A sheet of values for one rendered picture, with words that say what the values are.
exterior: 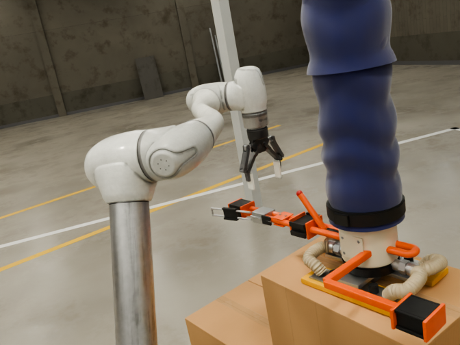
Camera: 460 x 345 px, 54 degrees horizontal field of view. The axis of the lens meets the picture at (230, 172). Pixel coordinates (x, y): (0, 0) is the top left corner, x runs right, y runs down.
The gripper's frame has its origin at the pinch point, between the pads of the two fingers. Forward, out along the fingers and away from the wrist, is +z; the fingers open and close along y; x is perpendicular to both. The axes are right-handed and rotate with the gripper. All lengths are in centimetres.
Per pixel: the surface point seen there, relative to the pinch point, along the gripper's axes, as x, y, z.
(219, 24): 235, 174, -63
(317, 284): -32.8, -13.4, 24.8
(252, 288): 40, 15, 68
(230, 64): 230, 175, -25
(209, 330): 30, -19, 68
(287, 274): -18.0, -12.2, 27.0
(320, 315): -38, -19, 31
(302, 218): -15.3, 1.3, 12.3
